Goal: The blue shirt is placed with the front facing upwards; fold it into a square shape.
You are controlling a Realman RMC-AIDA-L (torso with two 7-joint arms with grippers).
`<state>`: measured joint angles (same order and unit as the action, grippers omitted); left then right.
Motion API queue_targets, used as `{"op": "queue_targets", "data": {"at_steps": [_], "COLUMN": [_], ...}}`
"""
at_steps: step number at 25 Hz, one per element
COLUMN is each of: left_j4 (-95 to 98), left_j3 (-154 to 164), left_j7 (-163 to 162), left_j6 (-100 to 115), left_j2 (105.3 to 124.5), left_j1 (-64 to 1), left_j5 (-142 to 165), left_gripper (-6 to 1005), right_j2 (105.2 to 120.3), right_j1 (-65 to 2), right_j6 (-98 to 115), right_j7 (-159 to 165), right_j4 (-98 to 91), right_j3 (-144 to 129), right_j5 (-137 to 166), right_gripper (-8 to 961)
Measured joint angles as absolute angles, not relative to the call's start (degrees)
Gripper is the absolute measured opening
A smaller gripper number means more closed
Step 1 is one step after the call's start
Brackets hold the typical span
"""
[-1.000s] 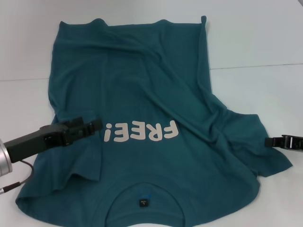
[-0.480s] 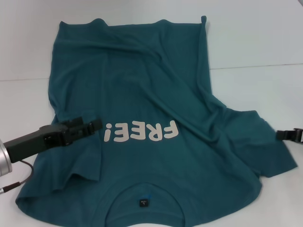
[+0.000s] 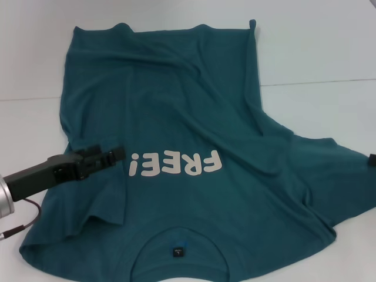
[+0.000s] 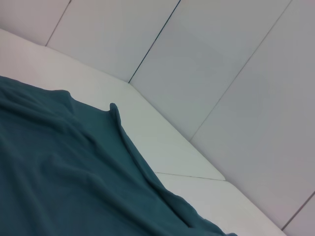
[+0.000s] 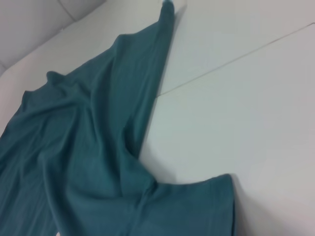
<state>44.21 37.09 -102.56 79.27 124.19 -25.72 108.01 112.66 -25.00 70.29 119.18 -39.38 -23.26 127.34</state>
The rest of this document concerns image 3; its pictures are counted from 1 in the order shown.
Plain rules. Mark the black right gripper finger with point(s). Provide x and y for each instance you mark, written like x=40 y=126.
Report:
x=373 y=160

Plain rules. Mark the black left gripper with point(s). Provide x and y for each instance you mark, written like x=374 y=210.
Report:
x=41 y=177

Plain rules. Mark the teal FREE print T-shirt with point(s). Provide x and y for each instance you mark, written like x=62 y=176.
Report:
x=182 y=111

